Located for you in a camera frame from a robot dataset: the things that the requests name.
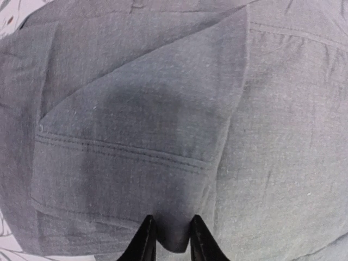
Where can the floral patterned table cloth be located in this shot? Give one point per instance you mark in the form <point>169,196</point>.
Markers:
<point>13,15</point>

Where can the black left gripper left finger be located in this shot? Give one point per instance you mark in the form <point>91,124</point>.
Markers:
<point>143,245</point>

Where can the grey long sleeve shirt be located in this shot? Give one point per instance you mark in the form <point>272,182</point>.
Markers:
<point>235,111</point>

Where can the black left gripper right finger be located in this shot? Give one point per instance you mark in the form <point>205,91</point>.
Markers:
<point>202,243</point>

